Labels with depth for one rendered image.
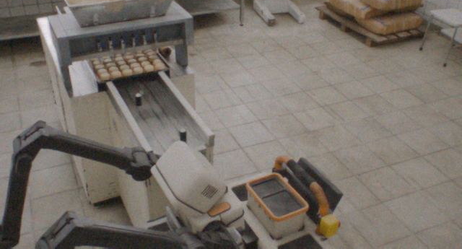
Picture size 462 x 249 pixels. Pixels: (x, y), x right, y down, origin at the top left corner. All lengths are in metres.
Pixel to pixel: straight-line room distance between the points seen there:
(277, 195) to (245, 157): 1.70
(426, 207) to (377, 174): 0.41
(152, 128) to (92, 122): 0.54
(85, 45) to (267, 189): 1.31
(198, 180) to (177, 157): 0.12
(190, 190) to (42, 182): 2.17
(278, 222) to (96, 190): 1.57
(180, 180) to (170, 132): 0.86
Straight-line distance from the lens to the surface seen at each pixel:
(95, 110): 2.74
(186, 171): 1.45
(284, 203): 1.80
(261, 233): 1.82
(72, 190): 3.37
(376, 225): 3.14
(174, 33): 2.77
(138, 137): 2.16
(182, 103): 2.40
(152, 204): 2.29
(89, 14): 2.57
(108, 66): 2.77
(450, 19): 5.29
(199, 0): 5.98
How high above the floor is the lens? 2.11
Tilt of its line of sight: 33 degrees down
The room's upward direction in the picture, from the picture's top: 1 degrees clockwise
